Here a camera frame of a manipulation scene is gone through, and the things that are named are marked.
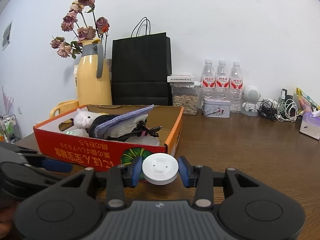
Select left water bottle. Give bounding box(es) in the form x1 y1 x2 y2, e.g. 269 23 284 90
201 59 216 104

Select yellow ceramic mug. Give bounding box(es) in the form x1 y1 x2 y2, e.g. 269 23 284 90
49 100 79 118

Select dark blue zip pouch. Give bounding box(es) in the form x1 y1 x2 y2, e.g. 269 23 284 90
87 114 148 141

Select black usb cable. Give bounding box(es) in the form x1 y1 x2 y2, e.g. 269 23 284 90
125 119 163 140

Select dried pink rose bouquet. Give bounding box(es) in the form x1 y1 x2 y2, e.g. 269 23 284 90
50 0 110 59

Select white round plastic device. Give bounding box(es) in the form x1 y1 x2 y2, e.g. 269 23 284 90
142 153 179 186

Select white robot figurine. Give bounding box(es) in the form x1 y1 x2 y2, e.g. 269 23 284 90
240 85 261 116

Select black paper shopping bag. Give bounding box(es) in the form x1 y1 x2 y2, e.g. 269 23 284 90
111 17 172 106

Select purple tissue pack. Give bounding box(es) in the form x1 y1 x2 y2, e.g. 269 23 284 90
299 110 320 140

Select right water bottle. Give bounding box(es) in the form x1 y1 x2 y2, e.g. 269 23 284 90
229 61 244 113

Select person's left hand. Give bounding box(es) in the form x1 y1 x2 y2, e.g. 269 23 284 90
0 202 18 238

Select middle water bottle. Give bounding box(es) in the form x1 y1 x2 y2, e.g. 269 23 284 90
216 60 229 99

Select yellow thermos jug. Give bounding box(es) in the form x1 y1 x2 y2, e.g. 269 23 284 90
76 38 112 106

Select water bottle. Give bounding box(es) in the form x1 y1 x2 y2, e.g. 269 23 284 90
201 59 216 104
216 60 229 99
229 61 244 113

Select milk carton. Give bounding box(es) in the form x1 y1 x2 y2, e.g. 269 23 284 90
73 64 78 88

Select small decorated tin box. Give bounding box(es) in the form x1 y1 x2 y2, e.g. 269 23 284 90
202 98 231 118

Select tangled black white cables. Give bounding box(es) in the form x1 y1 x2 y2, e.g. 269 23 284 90
256 98 304 123

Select white yellow plush toy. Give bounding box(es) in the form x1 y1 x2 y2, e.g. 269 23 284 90
73 108 107 129

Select colourful snack packet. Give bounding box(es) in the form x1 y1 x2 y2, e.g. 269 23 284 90
293 87 319 114

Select white flat box on jar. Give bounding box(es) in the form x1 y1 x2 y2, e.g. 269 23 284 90
167 74 195 83

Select clear plastic lid in box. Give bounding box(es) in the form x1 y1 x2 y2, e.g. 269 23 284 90
125 135 160 146

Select clear jar with nuts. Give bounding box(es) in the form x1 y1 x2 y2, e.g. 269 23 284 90
170 81 201 115

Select purple cloth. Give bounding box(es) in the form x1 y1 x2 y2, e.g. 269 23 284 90
89 105 154 138

